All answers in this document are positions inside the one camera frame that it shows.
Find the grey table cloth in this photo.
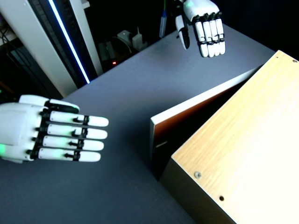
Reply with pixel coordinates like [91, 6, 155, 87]
[0, 22, 276, 224]

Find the light wooden cabinet body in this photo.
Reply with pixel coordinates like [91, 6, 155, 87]
[159, 49, 299, 224]

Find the blue connector on cable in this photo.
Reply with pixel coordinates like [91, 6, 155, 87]
[159, 0, 169, 38]

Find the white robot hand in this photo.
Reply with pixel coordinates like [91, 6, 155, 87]
[0, 94, 110, 164]
[175, 0, 227, 58]

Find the grey power adapter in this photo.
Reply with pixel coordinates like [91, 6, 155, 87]
[116, 30, 133, 45]

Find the white column with light strip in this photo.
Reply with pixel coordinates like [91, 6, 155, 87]
[0, 0, 103, 98]

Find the brown white-edged cabinet door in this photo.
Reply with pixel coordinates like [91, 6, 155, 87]
[149, 66, 263, 161]

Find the white power adapter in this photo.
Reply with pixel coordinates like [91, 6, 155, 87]
[132, 27, 148, 51]

